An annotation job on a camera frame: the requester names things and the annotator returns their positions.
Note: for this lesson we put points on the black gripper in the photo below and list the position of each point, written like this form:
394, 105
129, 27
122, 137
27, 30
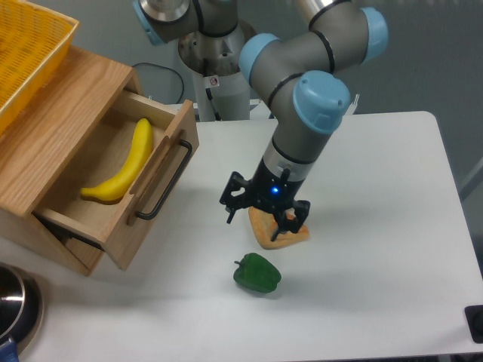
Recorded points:
267, 192

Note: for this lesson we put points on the wooden top drawer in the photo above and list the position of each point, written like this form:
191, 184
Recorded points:
118, 229

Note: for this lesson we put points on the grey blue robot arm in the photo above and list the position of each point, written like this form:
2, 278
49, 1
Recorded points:
295, 79

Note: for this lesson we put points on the wooden drawer cabinet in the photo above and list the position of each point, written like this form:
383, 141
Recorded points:
37, 147

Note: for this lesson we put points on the toy pastry turnover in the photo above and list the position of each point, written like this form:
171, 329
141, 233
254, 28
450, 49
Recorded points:
264, 226

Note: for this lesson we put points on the green toy bell pepper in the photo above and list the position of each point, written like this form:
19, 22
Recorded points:
256, 273

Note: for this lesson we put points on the yellow toy banana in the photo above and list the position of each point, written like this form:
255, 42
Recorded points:
116, 187

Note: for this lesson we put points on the black corner object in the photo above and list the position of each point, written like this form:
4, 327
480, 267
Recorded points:
474, 318

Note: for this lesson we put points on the metal pot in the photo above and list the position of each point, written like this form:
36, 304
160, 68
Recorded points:
22, 306

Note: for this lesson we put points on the yellow plastic basket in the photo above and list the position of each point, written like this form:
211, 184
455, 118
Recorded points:
34, 41

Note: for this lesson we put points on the blue pot handle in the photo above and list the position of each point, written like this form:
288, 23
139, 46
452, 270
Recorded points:
8, 351

